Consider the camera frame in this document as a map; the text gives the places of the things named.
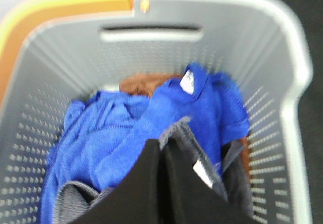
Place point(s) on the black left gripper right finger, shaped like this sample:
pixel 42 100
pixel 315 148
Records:
pixel 191 200

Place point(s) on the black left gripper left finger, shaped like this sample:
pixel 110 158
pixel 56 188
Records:
pixel 135 199

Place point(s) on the grey towel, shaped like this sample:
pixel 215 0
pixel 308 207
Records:
pixel 75 198

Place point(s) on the blue towel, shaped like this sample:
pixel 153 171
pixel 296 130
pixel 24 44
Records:
pixel 104 136

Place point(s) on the brown towel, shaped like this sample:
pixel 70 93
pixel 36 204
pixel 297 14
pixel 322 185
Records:
pixel 145 84

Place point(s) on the grey perforated laundry basket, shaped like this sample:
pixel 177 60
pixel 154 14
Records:
pixel 260 43

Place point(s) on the black table mat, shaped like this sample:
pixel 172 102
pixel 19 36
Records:
pixel 310 105

